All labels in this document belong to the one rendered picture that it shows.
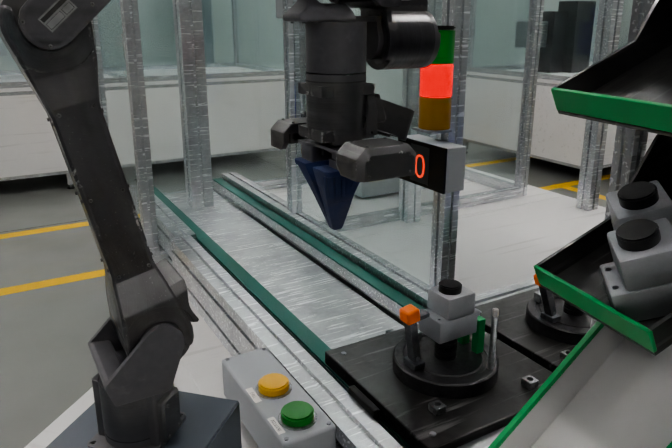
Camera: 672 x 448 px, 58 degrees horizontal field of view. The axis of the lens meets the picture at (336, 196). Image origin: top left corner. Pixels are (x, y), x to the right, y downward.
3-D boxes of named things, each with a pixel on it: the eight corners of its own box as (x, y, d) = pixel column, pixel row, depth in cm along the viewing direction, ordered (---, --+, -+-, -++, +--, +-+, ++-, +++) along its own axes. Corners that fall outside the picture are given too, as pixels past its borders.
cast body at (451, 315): (439, 345, 77) (442, 295, 75) (418, 330, 81) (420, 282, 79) (488, 329, 81) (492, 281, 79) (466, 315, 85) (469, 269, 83)
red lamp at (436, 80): (433, 98, 91) (434, 65, 89) (413, 95, 95) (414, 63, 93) (458, 96, 93) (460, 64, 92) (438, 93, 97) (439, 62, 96)
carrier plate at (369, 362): (429, 465, 67) (429, 449, 66) (324, 363, 87) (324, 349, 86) (576, 400, 78) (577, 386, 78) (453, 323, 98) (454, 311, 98)
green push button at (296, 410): (289, 438, 71) (289, 424, 70) (275, 419, 74) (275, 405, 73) (320, 427, 73) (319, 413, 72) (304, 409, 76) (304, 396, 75)
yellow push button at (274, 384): (266, 406, 77) (265, 393, 76) (253, 390, 80) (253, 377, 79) (294, 397, 78) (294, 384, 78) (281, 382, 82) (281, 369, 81)
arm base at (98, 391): (85, 449, 53) (77, 389, 51) (128, 405, 59) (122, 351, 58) (155, 463, 51) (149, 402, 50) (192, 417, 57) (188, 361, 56)
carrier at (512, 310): (583, 397, 79) (595, 310, 75) (460, 321, 99) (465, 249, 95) (691, 349, 90) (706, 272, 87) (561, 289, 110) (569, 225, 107)
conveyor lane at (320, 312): (427, 531, 69) (430, 458, 66) (200, 274, 139) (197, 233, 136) (591, 447, 83) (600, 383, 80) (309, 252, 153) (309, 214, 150)
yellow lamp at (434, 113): (431, 131, 92) (433, 99, 91) (411, 126, 96) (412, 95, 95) (456, 128, 94) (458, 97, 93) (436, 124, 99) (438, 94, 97)
